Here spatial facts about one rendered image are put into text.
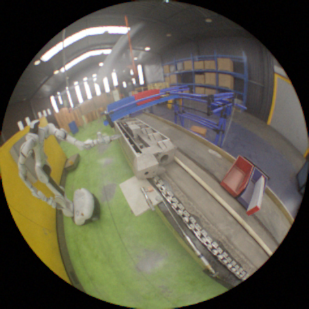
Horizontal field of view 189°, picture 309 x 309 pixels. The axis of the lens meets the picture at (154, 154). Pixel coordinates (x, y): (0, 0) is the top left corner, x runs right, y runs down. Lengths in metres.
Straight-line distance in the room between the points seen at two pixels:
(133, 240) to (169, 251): 0.50
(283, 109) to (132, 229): 11.29
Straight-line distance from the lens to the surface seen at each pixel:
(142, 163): 0.62
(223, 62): 9.94
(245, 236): 0.89
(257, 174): 1.07
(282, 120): 10.68
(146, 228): 1.44
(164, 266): 1.50
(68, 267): 2.31
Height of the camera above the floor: 1.41
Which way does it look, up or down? 41 degrees down
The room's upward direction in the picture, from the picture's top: 9 degrees counter-clockwise
